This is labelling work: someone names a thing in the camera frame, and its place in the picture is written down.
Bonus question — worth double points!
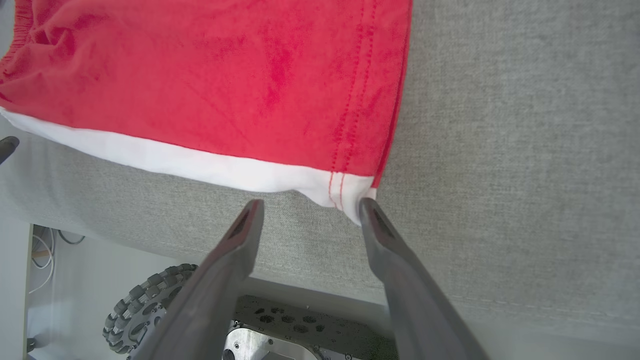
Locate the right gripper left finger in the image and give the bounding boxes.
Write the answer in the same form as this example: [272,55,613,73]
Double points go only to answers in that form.
[130,199,265,360]

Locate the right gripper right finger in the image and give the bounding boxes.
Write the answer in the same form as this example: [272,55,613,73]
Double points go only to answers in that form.
[358,197,489,360]

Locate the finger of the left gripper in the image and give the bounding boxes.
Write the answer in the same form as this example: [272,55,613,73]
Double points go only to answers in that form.
[0,135,20,165]

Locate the red shorts with white trim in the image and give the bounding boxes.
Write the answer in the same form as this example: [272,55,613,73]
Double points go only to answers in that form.
[0,0,414,227]

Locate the grey omni wheel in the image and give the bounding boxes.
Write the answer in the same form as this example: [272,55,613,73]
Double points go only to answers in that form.
[102,263,199,356]

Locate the white cable bundle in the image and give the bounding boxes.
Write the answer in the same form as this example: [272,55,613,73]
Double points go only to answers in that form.
[27,225,57,297]

